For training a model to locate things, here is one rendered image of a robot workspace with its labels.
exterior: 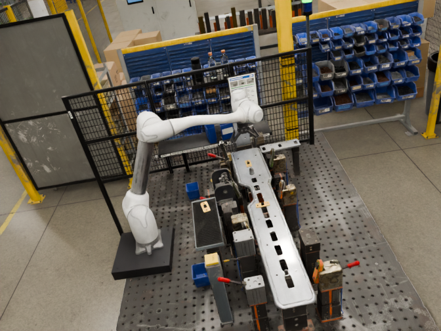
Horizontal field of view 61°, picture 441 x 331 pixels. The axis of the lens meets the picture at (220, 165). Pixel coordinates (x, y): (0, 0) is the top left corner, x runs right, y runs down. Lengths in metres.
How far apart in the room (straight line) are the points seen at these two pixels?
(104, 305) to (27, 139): 2.11
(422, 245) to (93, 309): 2.73
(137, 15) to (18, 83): 4.84
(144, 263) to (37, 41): 2.47
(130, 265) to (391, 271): 1.52
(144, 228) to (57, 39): 2.23
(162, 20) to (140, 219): 6.70
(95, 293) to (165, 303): 1.32
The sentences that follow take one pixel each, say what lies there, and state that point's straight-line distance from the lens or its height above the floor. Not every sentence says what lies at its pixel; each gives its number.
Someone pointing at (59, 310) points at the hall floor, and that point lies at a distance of 3.56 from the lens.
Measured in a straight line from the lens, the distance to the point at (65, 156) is 4.55.
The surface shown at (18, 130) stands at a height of 0.93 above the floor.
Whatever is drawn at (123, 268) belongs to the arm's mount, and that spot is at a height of 0.77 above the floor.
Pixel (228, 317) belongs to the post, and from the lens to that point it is 2.08.
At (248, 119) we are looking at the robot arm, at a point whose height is 1.45.
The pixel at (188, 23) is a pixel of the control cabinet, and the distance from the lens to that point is 8.65.
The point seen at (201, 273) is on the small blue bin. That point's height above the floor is 0.71.
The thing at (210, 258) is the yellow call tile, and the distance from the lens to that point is 1.78.
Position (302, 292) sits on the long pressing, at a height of 1.00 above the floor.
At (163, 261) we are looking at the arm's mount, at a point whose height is 0.76.
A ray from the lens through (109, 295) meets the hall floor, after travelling 3.44.
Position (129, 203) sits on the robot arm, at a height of 1.01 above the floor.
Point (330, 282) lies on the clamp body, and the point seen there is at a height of 0.99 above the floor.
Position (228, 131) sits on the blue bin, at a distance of 2.87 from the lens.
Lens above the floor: 2.45
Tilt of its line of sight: 33 degrees down
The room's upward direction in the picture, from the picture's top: 11 degrees counter-clockwise
